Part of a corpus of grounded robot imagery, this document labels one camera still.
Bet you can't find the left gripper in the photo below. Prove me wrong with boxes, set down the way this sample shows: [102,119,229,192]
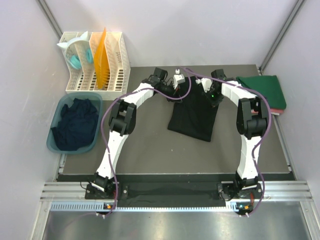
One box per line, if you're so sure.
[159,80,182,103]

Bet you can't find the black t shirt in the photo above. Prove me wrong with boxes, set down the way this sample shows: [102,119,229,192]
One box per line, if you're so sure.
[167,76,219,142]

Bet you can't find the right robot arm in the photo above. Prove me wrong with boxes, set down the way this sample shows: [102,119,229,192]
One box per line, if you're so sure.
[196,69,271,200]

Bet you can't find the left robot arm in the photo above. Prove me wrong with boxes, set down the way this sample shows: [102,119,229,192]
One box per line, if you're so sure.
[87,67,185,199]

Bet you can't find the folded green t shirt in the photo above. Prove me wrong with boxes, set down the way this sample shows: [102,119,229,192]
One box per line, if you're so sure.
[236,75,287,110]

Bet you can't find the orange plastic folder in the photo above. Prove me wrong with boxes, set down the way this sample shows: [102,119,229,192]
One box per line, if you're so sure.
[93,28,110,90]

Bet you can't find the folded pink t shirt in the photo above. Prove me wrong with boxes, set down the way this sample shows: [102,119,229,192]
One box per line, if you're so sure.
[270,108,284,116]

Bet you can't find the white file organizer rack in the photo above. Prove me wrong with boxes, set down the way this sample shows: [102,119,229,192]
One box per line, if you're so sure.
[59,32,131,101]

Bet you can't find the teal cat ear headphones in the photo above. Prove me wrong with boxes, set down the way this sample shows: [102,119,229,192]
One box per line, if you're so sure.
[57,31,90,70]

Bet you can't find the navy blue t shirt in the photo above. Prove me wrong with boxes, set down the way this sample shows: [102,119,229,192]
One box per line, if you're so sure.
[51,98,99,151]

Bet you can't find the teal plastic bin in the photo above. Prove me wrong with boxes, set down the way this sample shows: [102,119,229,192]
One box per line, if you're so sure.
[46,92,103,155]

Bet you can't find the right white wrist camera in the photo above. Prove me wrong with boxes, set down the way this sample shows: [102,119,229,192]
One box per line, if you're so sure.
[195,77,213,95]

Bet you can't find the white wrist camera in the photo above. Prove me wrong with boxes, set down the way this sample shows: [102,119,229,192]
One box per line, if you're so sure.
[195,77,213,95]
[173,68,186,89]

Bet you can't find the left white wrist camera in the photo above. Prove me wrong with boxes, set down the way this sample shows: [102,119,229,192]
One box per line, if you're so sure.
[173,68,186,89]

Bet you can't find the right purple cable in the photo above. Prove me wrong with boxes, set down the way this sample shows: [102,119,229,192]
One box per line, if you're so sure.
[183,66,273,217]

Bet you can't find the purple cable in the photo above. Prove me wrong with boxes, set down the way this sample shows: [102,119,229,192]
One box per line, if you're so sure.
[99,76,192,218]
[183,66,273,217]

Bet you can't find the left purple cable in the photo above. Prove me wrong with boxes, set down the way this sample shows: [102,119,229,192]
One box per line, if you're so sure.
[99,76,192,218]

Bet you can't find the white cable duct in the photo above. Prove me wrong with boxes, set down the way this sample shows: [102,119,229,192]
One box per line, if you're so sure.
[50,201,250,213]

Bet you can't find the right corner aluminium post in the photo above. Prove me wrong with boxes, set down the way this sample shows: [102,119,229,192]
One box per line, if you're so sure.
[257,0,306,75]

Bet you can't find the corner aluminium post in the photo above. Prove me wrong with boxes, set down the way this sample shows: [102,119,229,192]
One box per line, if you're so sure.
[257,0,306,75]
[36,0,63,39]

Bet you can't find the left corner aluminium post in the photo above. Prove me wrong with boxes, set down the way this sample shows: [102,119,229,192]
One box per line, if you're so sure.
[36,0,63,39]

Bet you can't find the aluminium frame rail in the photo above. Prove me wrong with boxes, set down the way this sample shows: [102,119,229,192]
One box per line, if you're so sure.
[40,181,313,202]

